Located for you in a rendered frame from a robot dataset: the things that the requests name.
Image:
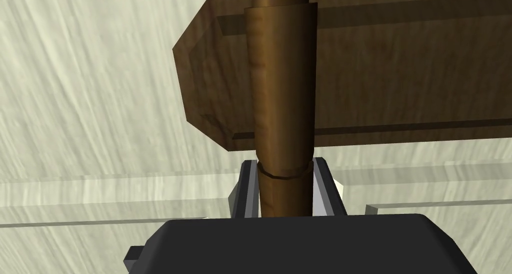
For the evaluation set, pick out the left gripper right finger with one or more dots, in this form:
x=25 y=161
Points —
x=326 y=192

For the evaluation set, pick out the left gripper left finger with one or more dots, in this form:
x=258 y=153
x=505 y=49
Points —
x=244 y=194

